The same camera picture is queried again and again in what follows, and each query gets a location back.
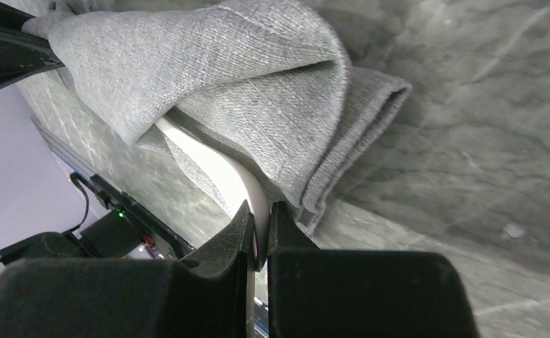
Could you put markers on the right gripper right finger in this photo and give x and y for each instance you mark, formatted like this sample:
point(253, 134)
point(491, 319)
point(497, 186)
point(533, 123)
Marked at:
point(315, 292)

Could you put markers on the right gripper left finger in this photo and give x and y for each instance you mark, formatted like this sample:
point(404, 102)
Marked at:
point(205, 294)

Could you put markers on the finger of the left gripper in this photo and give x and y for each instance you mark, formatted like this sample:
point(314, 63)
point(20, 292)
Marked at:
point(21, 55)

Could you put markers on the white ceramic spoon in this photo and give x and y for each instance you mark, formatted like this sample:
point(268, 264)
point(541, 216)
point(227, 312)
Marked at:
point(226, 181)

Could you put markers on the grey cloth napkin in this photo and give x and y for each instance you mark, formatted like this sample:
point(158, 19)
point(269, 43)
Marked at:
point(268, 82)

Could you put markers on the aluminium rail frame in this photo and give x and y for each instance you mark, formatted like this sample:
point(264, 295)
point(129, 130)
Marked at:
point(64, 152)

